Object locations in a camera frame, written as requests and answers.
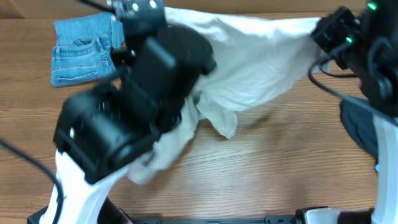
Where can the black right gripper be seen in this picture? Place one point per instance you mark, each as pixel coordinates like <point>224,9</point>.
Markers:
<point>325,32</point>

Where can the beige cotton shorts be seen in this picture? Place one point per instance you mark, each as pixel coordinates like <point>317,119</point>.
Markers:
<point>258,60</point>

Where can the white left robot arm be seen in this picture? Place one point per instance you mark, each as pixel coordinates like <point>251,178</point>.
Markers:
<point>101,131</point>

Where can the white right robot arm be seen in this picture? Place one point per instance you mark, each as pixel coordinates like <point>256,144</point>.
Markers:
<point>367,45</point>

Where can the folded blue denim jeans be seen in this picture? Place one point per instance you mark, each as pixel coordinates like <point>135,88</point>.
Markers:
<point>83,48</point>

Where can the dark teal garment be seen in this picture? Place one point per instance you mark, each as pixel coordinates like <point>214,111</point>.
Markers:
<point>358,123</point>

